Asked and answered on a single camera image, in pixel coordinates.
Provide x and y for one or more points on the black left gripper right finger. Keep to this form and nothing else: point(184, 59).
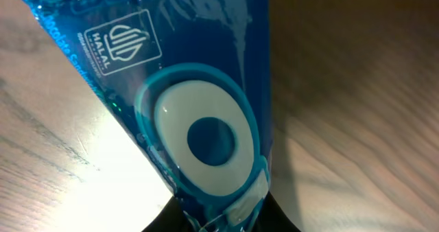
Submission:
point(271, 218)

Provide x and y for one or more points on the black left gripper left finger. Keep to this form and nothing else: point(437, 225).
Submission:
point(170, 219)

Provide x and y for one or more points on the blue Oreo cookie pack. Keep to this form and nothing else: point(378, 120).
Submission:
point(189, 80)

